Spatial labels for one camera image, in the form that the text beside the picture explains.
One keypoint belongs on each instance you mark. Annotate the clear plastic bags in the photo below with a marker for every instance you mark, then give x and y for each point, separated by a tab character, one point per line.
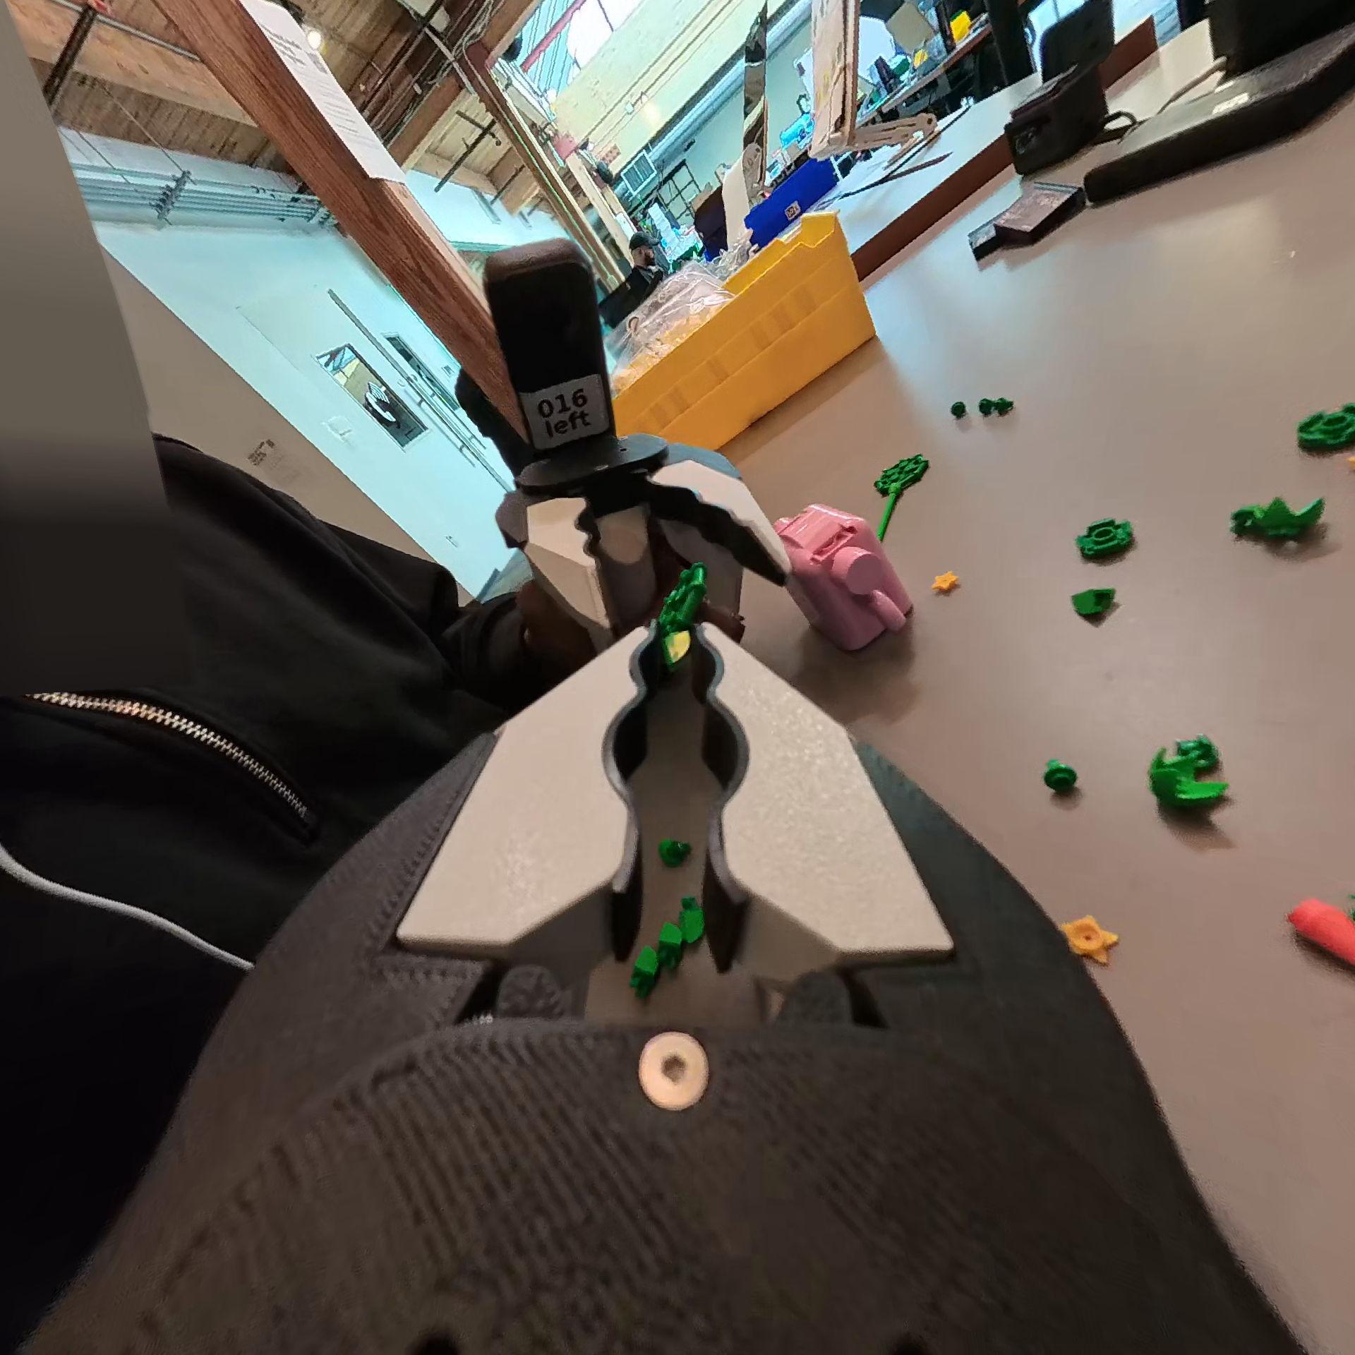
679	306

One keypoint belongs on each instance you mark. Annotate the small black flat device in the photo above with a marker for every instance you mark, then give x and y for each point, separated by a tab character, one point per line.
1033	218

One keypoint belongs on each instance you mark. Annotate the person's left forearm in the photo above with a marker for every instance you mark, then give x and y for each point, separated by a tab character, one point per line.
476	646

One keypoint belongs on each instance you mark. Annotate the black camera box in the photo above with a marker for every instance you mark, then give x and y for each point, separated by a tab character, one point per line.
1058	122

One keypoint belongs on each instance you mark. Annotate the pink brick watering can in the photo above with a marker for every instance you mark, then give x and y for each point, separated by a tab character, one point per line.
838	577

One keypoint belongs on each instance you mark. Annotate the green flat stem piece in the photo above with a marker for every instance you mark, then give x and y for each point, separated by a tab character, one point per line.
903	471

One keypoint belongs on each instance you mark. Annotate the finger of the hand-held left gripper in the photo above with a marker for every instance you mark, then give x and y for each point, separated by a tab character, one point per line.
732	507
556	551

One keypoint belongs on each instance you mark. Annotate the yellow flower brick with hole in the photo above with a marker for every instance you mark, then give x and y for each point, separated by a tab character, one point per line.
1092	937

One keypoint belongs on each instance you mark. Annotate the wooden cardboard stand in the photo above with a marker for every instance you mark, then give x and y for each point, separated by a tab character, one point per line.
838	75

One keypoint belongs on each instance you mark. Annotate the green leaf brick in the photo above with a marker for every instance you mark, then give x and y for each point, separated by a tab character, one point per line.
673	647

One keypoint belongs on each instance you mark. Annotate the wooden post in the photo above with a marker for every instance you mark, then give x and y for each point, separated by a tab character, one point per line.
370	213

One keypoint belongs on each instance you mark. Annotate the yellow plastic bin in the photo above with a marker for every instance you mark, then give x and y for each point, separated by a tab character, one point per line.
761	327

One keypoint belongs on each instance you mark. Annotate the black desktop device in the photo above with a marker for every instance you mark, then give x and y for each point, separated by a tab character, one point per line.
1283	30

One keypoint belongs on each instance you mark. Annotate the green half-dome brick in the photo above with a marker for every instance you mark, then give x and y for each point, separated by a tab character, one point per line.
1094	602

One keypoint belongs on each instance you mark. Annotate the green clawed plant brick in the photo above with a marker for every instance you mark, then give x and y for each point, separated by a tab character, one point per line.
1189	772

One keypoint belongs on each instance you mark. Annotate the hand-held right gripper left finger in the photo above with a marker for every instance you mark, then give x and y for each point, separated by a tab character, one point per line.
519	846

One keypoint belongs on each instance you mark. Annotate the black flat bar device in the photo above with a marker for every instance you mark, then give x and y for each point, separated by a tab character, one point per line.
1218	160

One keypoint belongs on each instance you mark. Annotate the red cone brick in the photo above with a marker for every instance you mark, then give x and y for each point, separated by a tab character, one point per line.
1323	932

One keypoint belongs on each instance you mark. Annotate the person's black jacket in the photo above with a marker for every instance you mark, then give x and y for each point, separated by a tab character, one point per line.
213	794

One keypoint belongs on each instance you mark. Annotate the paper sign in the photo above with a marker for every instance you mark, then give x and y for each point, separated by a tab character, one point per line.
319	96

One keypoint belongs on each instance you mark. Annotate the green spiky plant brick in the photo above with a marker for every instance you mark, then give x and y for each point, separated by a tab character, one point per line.
1275	518

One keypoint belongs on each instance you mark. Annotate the green round plate brick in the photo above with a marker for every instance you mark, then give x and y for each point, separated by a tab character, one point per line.
1328	427
1104	537

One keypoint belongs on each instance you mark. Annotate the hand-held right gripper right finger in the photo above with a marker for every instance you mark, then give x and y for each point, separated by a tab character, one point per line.
827	846

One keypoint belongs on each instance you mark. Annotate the person's left hand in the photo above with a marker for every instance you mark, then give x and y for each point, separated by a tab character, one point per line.
551	630

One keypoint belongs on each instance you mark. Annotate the scattered green leaf pieces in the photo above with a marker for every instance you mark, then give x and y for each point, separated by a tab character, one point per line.
672	851

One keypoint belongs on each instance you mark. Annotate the blue plastic bin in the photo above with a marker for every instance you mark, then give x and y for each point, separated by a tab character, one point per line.
790	205

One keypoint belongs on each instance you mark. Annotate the green web plant assembly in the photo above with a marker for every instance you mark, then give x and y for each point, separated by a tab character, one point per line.
683	605

